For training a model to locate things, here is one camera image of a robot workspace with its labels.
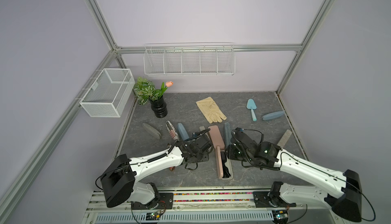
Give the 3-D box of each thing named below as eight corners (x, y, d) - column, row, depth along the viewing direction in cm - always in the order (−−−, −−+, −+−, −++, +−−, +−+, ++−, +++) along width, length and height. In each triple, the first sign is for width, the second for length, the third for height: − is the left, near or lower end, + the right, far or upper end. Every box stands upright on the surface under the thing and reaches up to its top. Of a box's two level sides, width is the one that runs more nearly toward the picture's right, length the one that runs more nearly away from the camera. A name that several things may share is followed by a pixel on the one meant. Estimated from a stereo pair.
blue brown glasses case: (263, 122, 106) (265, 118, 102) (261, 119, 107) (263, 115, 103) (281, 116, 109) (284, 112, 105) (279, 113, 110) (282, 109, 106)
